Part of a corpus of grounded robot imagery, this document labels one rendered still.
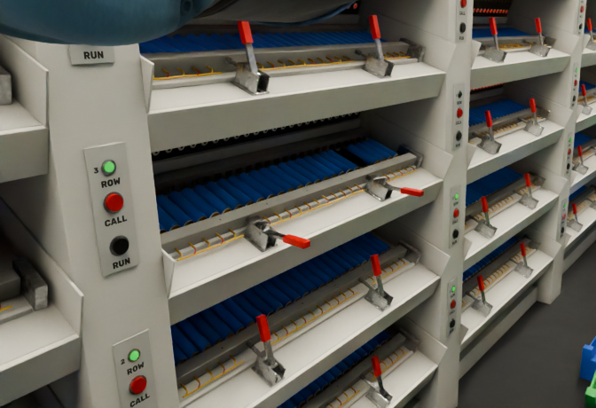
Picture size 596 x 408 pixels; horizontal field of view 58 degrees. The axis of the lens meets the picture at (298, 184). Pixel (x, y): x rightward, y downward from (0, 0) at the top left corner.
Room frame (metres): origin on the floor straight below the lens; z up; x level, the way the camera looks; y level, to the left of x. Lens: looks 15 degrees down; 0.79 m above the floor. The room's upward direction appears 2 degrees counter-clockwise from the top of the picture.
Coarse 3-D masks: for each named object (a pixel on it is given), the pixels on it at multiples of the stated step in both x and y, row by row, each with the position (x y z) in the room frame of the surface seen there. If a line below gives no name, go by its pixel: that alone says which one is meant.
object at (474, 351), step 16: (528, 288) 1.49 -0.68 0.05; (512, 304) 1.39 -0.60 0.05; (528, 304) 1.45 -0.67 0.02; (496, 320) 1.31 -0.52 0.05; (512, 320) 1.36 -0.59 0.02; (480, 336) 1.23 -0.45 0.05; (496, 336) 1.28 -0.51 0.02; (464, 352) 1.16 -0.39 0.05; (480, 352) 1.21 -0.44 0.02; (464, 368) 1.14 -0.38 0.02; (416, 400) 0.99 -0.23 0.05
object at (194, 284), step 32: (320, 128) 0.96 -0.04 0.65; (384, 128) 1.05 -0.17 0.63; (160, 160) 0.72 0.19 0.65; (192, 160) 0.76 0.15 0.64; (416, 160) 0.98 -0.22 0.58; (448, 160) 0.95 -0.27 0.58; (288, 224) 0.70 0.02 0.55; (320, 224) 0.72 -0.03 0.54; (352, 224) 0.76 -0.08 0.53; (192, 256) 0.59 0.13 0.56; (224, 256) 0.61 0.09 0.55; (256, 256) 0.62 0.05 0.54; (288, 256) 0.66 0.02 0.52; (192, 288) 0.54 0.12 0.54; (224, 288) 0.59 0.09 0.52
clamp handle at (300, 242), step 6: (264, 228) 0.64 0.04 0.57; (270, 234) 0.63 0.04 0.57; (276, 234) 0.63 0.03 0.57; (282, 234) 0.63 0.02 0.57; (288, 234) 0.62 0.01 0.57; (288, 240) 0.61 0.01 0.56; (294, 240) 0.60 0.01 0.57; (300, 240) 0.60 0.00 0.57; (306, 240) 0.60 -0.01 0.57; (294, 246) 0.60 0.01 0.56; (300, 246) 0.60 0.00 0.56; (306, 246) 0.60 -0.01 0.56
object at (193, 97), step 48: (144, 48) 0.64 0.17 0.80; (192, 48) 0.70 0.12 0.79; (240, 48) 0.73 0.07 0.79; (288, 48) 0.77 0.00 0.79; (336, 48) 0.84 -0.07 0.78; (384, 48) 0.93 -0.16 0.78; (432, 48) 0.98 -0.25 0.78; (192, 96) 0.59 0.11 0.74; (240, 96) 0.62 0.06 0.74; (288, 96) 0.67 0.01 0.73; (336, 96) 0.74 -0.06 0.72; (384, 96) 0.83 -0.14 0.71; (432, 96) 0.96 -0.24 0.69; (192, 144) 0.57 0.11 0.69
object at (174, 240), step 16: (400, 160) 0.94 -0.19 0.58; (352, 176) 0.84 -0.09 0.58; (400, 176) 0.91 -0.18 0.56; (288, 192) 0.74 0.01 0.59; (304, 192) 0.75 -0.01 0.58; (320, 192) 0.77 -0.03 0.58; (336, 192) 0.81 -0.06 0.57; (352, 192) 0.81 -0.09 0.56; (240, 208) 0.67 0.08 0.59; (256, 208) 0.68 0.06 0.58; (272, 208) 0.70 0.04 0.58; (288, 208) 0.73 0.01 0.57; (192, 224) 0.62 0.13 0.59; (208, 224) 0.62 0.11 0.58; (224, 224) 0.64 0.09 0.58; (240, 224) 0.66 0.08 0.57; (272, 224) 0.68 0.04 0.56; (176, 240) 0.58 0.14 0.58; (192, 240) 0.60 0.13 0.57
